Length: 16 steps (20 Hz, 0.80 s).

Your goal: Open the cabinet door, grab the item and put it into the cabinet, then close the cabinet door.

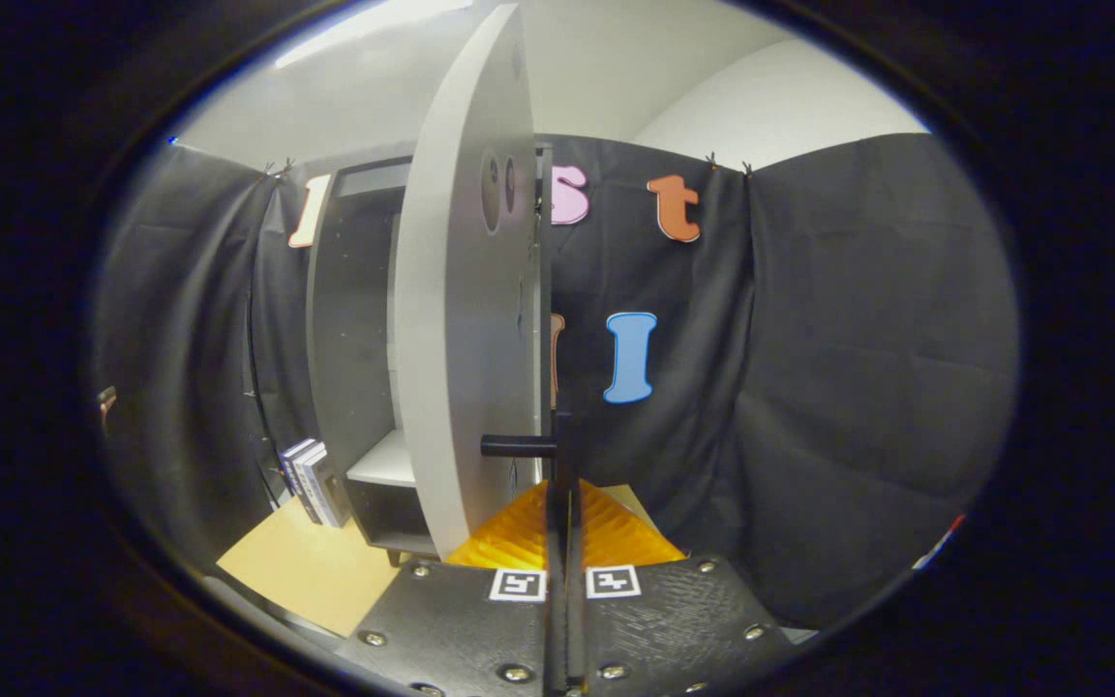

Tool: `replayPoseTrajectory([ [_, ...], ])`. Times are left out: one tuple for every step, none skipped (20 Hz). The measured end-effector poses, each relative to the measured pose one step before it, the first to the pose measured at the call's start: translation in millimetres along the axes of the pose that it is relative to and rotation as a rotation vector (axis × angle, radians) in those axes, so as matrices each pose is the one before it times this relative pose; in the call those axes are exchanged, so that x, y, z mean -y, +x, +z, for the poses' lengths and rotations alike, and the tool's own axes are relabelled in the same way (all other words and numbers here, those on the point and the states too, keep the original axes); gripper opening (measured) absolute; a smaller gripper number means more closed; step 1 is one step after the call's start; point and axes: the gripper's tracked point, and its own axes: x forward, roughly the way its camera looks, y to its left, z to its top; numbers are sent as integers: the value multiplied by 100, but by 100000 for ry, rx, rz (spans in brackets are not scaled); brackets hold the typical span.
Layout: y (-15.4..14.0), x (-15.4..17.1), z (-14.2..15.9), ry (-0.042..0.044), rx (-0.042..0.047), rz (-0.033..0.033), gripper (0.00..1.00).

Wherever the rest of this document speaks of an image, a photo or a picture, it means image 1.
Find black door handle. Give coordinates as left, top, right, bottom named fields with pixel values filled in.
left=480, top=410, right=574, bottom=487

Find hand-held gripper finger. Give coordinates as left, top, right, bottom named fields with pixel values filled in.
left=567, top=477, right=800, bottom=697
left=335, top=477, right=568, bottom=697

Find grey cabinet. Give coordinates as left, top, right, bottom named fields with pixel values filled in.
left=306, top=143, right=555, bottom=568

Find black backdrop cloth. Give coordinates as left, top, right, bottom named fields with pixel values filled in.
left=93, top=131, right=1018, bottom=630

